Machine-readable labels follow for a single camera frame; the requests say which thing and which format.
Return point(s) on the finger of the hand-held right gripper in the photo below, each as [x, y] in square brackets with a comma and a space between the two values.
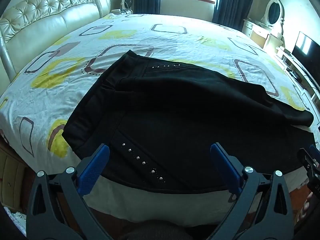
[308, 161]

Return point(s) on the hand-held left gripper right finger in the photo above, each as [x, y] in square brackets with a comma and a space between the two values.
[223, 166]

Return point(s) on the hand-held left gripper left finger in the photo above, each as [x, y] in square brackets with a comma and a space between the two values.
[96, 166]

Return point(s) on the black studded pants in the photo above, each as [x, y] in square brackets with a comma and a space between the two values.
[175, 117]

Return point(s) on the person's right hand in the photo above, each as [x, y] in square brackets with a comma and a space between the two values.
[307, 205]

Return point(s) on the white television stand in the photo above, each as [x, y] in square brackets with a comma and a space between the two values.
[290, 62]

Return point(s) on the black flat television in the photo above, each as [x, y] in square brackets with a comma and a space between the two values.
[305, 47]

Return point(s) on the bed with patterned sheet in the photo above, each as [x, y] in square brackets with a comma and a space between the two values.
[75, 42]

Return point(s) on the white dresser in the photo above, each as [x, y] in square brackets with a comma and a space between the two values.
[257, 33]

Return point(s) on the white oval vanity mirror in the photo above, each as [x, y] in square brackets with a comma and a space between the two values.
[274, 12]

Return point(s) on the cream leather bed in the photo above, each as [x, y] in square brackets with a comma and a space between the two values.
[50, 10]

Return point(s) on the white fan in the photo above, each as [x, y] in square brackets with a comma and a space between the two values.
[126, 3]

